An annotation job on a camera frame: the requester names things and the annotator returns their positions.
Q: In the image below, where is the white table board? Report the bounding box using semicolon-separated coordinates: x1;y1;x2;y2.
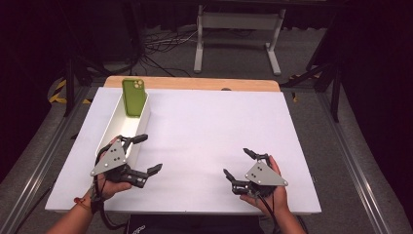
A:
44;87;322;215

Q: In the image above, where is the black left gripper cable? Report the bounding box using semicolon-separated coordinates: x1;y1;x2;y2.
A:
90;176;129;231

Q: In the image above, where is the person's right hand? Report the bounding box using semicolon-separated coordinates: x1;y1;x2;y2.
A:
239;155;292;218

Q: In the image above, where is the white metal stand frame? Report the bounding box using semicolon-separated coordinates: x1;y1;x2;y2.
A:
193;4;286;76

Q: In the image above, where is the aluminium floor rail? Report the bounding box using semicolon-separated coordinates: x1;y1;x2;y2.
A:
0;86;95;234
316;92;405;234

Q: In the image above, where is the wooden table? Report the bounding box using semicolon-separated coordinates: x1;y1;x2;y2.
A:
103;75;282;93

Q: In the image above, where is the person's left hand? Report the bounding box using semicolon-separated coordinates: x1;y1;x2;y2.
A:
85;136;133;209

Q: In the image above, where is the white plastic storage box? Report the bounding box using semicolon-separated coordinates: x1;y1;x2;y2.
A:
95;91;152;168

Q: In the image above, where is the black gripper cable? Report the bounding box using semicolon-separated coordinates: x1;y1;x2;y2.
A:
90;176;129;231
257;194;282;234

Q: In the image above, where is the green phone case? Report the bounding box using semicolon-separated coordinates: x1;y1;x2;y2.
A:
122;78;146;118

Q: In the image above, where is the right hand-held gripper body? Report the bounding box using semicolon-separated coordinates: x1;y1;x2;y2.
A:
230;152;289;200

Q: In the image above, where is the bundle of floor cables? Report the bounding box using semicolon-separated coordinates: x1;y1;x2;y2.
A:
135;27;257;78

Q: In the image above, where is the person's black clothing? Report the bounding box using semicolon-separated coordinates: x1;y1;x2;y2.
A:
125;214;266;234

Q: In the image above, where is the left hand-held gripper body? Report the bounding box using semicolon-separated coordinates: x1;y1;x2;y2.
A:
90;135;151;189

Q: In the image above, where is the black tripod stand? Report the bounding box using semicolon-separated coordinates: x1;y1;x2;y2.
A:
281;13;346;123
59;0;144;118

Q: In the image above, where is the red wrist bracelet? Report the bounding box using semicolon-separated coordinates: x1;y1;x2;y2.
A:
73;196;93;213

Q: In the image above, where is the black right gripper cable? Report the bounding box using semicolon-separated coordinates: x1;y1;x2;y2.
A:
257;194;282;234

